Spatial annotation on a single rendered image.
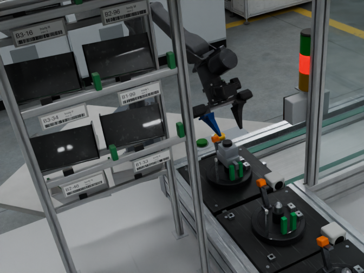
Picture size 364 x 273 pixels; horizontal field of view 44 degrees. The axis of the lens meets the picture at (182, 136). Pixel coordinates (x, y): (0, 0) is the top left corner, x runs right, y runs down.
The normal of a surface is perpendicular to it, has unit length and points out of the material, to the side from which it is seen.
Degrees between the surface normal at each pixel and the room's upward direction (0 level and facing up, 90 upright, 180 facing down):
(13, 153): 0
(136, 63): 65
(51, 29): 90
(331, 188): 90
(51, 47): 90
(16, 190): 0
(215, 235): 0
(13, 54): 90
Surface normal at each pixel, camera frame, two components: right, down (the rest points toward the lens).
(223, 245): -0.11, -0.84
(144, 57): 0.18, 0.10
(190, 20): 0.40, 0.46
